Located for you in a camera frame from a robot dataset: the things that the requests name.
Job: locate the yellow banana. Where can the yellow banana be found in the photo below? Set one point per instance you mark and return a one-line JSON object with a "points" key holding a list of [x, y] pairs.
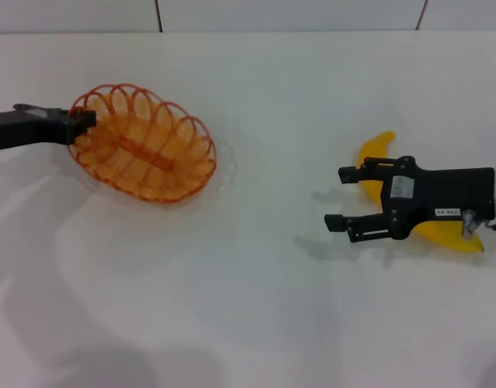
{"points": [[375, 147]]}

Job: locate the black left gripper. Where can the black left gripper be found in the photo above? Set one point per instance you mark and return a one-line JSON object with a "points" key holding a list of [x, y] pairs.
{"points": [[25, 127]]}

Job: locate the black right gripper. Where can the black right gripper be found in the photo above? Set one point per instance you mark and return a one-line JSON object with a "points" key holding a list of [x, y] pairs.
{"points": [[446, 190]]}

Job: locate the orange woven plastic basket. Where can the orange woven plastic basket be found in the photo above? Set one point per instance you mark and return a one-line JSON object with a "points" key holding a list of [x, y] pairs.
{"points": [[150, 149]]}

